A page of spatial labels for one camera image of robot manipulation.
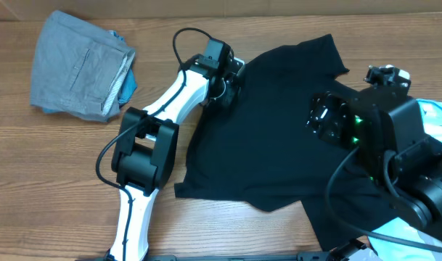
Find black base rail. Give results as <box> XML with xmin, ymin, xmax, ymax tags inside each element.
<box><xmin>75</xmin><ymin>249</ymin><xmax>367</xmax><ymax>261</ymax></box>

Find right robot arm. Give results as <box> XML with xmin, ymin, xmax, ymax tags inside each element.
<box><xmin>306</xmin><ymin>86</ymin><xmax>442</xmax><ymax>241</ymax></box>

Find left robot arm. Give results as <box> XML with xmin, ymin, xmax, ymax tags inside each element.
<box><xmin>105</xmin><ymin>54</ymin><xmax>245</xmax><ymax>261</ymax></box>

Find blue folded garment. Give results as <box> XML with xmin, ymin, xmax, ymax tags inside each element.
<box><xmin>42</xmin><ymin>30</ymin><xmax>137</xmax><ymax>113</ymax></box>

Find grey folded shorts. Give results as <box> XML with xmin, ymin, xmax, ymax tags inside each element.
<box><xmin>30</xmin><ymin>10</ymin><xmax>135</xmax><ymax>122</ymax></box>

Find black t-shirt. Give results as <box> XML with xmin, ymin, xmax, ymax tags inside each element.
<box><xmin>173</xmin><ymin>33</ymin><xmax>403</xmax><ymax>252</ymax></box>

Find light blue t-shirt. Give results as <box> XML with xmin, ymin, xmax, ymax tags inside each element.
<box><xmin>367</xmin><ymin>98</ymin><xmax>442</xmax><ymax>261</ymax></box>

